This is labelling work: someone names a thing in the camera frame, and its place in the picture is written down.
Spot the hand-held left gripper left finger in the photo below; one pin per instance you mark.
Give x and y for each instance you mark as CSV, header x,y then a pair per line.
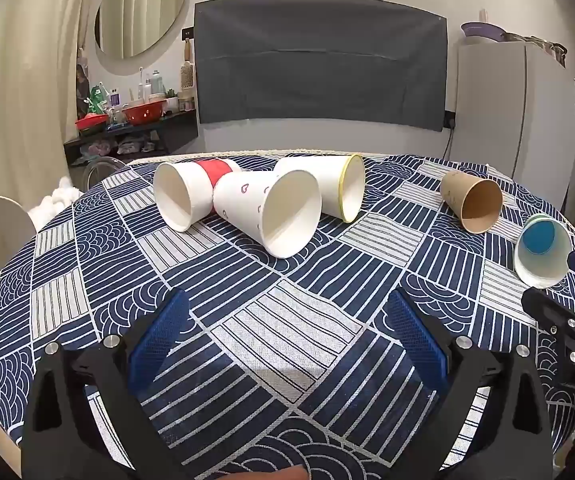
x,y
160,335

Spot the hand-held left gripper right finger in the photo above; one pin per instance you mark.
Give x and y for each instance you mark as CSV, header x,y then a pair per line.
x,y
417,340

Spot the white paper cup blue inside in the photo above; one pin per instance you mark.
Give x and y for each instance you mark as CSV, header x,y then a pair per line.
x,y
540,255

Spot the brown paper cup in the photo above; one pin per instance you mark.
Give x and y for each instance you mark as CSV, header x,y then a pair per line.
x,y
480,205

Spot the white paper cup red band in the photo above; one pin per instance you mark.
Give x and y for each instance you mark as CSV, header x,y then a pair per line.
x,y
177,195

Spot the white paper cup heart print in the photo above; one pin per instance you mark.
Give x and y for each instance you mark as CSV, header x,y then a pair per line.
x,y
287,215

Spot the white paper cup yellow rim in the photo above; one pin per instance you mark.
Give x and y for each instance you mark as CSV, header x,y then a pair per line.
x,y
317,176

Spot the blue white patterned tablecloth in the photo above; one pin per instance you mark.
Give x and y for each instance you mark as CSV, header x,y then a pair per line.
x,y
292,320

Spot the white fluffy cloth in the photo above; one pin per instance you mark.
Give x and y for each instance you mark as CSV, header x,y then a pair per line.
x,y
57,200

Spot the white refrigerator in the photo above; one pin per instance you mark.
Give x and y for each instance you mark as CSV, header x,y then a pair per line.
x,y
492,110

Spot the white chair back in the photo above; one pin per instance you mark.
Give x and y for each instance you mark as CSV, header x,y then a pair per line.
x,y
2,220

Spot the red dotted bowl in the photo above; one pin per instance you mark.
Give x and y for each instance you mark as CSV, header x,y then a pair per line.
x,y
142,112

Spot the red basket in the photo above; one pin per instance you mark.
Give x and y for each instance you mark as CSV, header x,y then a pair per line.
x,y
91,122

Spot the small potted plant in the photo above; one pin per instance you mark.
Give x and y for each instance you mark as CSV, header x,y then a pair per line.
x,y
171,102

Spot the white bottle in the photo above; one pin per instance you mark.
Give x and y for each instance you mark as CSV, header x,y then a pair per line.
x,y
156,84

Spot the purple pot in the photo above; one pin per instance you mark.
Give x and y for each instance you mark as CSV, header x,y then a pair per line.
x,y
482,31

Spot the wooden hairbrush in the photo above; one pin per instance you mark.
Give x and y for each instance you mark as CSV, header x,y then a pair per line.
x,y
187,72

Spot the beige curtain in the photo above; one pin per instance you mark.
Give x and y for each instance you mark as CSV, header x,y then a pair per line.
x,y
27,85

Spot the grey cloth cover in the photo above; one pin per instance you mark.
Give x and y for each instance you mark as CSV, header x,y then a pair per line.
x,y
317,60

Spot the black wall shelf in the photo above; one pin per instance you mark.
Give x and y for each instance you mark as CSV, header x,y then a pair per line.
x,y
177,127

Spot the round wall mirror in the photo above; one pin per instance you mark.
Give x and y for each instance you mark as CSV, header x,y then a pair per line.
x,y
140,10

